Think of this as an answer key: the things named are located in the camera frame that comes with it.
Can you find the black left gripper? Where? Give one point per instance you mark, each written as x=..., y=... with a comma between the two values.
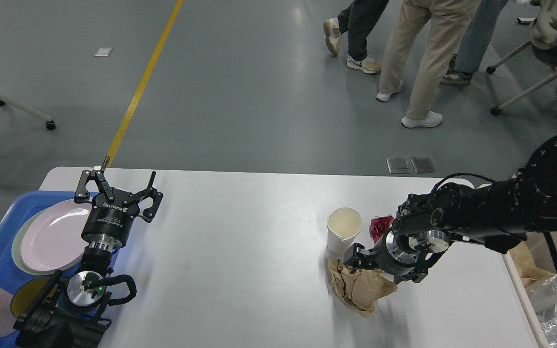
x=110, y=223

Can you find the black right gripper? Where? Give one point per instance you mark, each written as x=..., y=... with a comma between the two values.
x=406, y=257

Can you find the brown paper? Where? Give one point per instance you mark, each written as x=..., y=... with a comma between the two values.
x=360, y=290

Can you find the white paper cup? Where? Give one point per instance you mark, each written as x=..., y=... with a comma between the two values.
x=343, y=225

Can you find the pink plate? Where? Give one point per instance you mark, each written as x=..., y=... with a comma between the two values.
x=52, y=241

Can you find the brown paper bag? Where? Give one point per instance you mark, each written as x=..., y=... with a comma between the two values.
x=528, y=271

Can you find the teal mug yellow inside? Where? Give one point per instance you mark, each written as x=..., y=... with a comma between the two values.
x=26, y=294

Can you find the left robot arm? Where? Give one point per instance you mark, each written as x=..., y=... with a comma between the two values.
x=68, y=310

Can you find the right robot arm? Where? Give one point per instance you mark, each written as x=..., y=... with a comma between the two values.
x=497, y=217

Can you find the crushed red can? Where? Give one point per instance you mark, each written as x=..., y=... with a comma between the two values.
x=379, y=225

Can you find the metal floor plate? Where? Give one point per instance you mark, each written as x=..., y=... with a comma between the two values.
x=418, y=165

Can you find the green plate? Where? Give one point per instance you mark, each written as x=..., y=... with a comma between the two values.
x=16, y=247

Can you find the person in dark jeans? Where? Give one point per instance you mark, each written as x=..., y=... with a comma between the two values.
x=357, y=21

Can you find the person in khaki trousers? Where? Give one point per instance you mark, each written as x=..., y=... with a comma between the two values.
x=449, y=20

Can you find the person in light jeans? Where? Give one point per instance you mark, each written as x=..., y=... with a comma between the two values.
x=474, y=43

